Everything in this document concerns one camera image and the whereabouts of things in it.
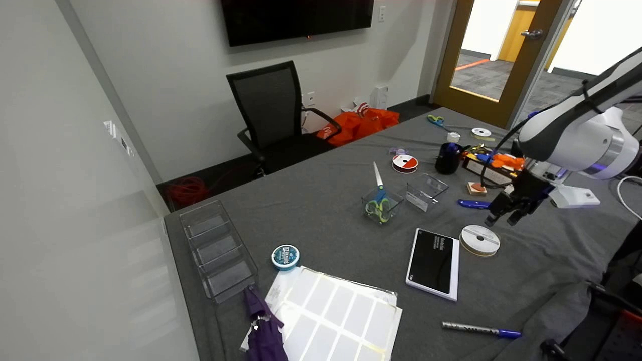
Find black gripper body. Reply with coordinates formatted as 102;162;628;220
510;168;558;216

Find white ribbon spool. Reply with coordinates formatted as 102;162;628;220
457;222;503;261

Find red white round object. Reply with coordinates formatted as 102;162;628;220
390;151;423;174

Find small green blue object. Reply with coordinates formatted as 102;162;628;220
425;113;451;132

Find blue utility knife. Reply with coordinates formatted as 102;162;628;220
455;196;491;211

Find wooden heart stamp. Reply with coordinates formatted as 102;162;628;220
466;179;491;199

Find black cup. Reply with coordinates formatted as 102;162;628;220
433;141;467;179

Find clear acrylic holder with screws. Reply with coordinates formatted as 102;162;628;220
404;171;451;213

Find black booklet with white edge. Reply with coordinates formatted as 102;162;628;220
404;224;464;304

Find blue capped silver pen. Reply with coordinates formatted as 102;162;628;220
439;318;525;341

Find wooden glass door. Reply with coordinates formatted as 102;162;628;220
431;0;578;130

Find orange bag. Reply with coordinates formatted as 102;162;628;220
316;106;404;151

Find grey felt tablecloth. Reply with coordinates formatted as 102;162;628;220
163;106;642;361

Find blue tape roll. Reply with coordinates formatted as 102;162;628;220
269;241;303;272

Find black mesh office chair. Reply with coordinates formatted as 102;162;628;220
224;58;346;179

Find purple fabric piece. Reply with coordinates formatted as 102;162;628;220
239;284;291;361

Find clear compartment tray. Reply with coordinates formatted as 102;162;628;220
179;200;260;304

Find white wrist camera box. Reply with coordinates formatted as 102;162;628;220
548;182;603;211

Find white cable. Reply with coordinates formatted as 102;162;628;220
615;172;642;222

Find blue green handled scissors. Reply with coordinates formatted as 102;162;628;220
369;160;394;222

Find black frame structure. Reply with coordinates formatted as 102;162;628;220
538;219;642;361

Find white wall box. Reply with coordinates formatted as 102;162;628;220
371;81;394;111

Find black wall television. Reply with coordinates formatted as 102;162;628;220
218;0;375;48

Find red cable coil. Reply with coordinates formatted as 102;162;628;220
165;174;214;211

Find white wall plate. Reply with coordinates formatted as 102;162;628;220
100;116;134;158

